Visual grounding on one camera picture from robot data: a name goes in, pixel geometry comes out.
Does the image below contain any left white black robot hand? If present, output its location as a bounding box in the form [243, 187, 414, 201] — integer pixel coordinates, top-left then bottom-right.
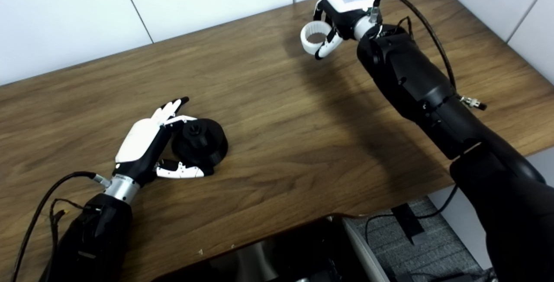
[114, 97, 205, 186]

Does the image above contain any right arm thin wire bundle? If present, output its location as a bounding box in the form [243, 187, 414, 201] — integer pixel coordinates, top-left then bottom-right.
[396, 16, 414, 40]

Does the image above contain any thin black hanging cable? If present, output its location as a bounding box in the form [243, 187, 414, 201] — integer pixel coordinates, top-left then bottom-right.
[364, 185, 459, 243]

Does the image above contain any glossy black robot torso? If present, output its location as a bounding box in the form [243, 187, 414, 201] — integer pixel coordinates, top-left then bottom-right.
[151, 215, 392, 282]

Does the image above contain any flat black floor bracket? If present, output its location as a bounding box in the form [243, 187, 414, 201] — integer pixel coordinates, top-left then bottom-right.
[391, 203, 427, 246]

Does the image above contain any round black plastic part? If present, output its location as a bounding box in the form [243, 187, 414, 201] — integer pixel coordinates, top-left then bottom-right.
[171, 118, 229, 176]

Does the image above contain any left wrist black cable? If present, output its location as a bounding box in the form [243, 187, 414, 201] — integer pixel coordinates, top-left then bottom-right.
[11, 171, 111, 282]

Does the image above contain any left arm thin wire bundle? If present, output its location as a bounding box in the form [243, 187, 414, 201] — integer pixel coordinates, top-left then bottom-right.
[48, 197, 93, 269]

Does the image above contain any arm thin wire bundle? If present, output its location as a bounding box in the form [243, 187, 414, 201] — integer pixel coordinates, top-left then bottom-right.
[396, 16, 414, 40]
[48, 197, 93, 269]

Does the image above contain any white toothed plastic ring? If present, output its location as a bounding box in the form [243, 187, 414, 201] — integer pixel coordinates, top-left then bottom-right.
[300, 21, 336, 55]

